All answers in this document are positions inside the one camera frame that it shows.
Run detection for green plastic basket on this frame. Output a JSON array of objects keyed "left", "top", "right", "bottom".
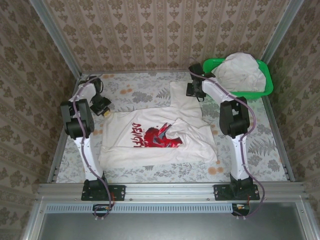
[{"left": 202, "top": 57, "right": 275, "bottom": 101}]

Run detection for white t-shirt with red print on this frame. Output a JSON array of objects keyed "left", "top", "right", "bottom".
[{"left": 99, "top": 81, "right": 218, "bottom": 168}]

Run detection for pile of white t-shirts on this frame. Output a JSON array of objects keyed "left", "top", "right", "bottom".
[{"left": 208, "top": 51, "right": 267, "bottom": 94}]

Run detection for aluminium frame post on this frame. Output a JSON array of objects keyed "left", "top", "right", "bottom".
[
  {"left": 261, "top": 0, "right": 306, "bottom": 66},
  {"left": 29, "top": 0, "right": 83, "bottom": 78}
]

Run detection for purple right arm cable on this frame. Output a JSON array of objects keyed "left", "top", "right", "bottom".
[{"left": 187, "top": 56, "right": 266, "bottom": 220}]

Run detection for aluminium mounting rail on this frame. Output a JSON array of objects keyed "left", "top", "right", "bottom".
[{"left": 37, "top": 182, "right": 307, "bottom": 201}]

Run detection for floral table cloth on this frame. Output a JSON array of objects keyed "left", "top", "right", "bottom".
[{"left": 56, "top": 72, "right": 288, "bottom": 183}]

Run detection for aluminium lower frame rail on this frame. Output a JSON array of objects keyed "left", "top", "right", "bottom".
[
  {"left": 23, "top": 199, "right": 48, "bottom": 240},
  {"left": 296, "top": 199, "right": 318, "bottom": 240}
]

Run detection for aluminium side rail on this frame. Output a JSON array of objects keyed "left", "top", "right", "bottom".
[
  {"left": 46, "top": 73, "right": 83, "bottom": 183},
  {"left": 261, "top": 94, "right": 296, "bottom": 183}
]

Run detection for grey slotted cable duct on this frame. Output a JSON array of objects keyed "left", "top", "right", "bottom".
[{"left": 46, "top": 202, "right": 234, "bottom": 214}]

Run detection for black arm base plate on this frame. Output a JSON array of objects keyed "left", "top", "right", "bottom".
[
  {"left": 213, "top": 184, "right": 261, "bottom": 202},
  {"left": 81, "top": 184, "right": 126, "bottom": 202}
]

